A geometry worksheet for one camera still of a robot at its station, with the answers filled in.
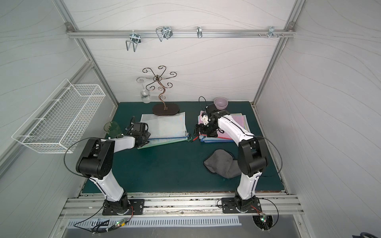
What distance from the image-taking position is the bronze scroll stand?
90cm

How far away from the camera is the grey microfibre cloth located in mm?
838

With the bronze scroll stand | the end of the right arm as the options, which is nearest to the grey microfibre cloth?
the end of the right arm

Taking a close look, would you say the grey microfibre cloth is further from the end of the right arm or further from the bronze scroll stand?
the bronze scroll stand

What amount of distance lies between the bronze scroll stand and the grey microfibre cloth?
450mm
